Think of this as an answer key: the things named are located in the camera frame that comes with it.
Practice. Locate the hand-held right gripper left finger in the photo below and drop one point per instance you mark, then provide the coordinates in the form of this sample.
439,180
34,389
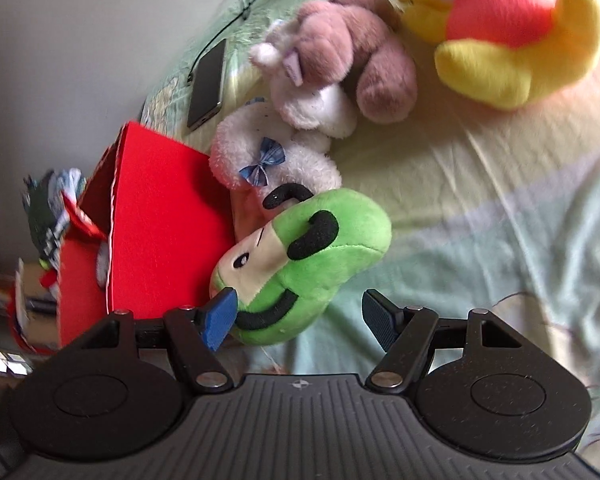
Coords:
220,317

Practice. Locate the small white plush purple ears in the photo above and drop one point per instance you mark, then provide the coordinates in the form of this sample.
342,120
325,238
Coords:
310,105

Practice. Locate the green plush toy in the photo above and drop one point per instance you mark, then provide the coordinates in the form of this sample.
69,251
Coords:
325,270

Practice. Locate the yellow tiger plush toy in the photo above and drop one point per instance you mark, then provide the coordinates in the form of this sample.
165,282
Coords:
480,70

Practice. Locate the red cardboard box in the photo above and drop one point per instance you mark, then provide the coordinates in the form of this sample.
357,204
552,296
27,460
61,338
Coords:
165,210

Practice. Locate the white plush toy blue bow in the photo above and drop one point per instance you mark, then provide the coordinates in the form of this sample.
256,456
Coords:
240,145

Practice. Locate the pile of folded clothes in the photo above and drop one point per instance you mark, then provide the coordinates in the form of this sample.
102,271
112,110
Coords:
45,210

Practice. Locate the green cartoon print bedsheet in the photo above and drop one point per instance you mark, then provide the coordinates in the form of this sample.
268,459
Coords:
480,185

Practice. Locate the brown teddy bear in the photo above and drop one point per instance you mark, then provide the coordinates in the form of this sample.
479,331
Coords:
375,65

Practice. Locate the red container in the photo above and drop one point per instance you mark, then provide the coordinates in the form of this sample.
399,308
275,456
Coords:
22,330

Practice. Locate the black smartphone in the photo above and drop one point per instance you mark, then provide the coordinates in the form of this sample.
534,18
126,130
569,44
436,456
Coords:
207,85

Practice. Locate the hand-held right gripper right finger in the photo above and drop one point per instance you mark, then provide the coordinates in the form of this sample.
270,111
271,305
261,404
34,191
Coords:
380,320

